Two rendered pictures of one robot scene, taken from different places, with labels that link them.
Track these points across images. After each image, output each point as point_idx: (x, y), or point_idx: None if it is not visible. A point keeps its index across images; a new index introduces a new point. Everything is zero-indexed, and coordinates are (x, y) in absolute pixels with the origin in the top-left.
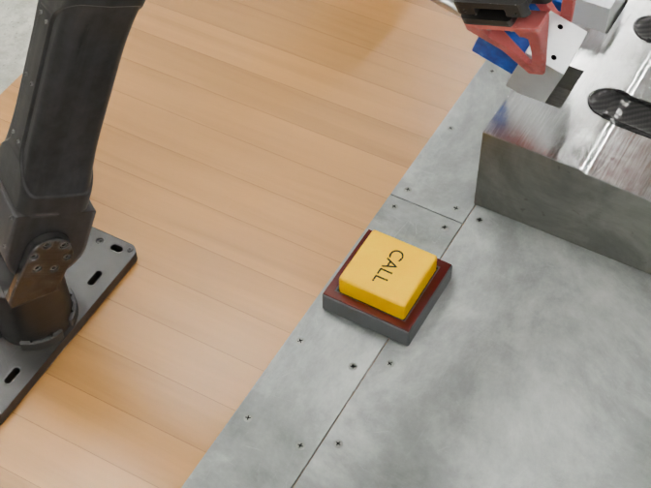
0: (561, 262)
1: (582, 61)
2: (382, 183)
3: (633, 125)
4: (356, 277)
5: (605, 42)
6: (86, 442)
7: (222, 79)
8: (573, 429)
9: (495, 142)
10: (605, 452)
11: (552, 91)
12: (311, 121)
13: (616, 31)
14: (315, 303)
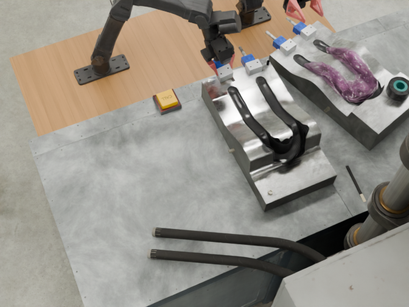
0: (206, 118)
1: (237, 78)
2: (188, 81)
3: (234, 97)
4: (159, 95)
5: (247, 77)
6: (92, 97)
7: (178, 39)
8: (174, 148)
9: (202, 84)
10: (176, 155)
11: (230, 81)
12: (187, 59)
13: (252, 76)
14: (152, 97)
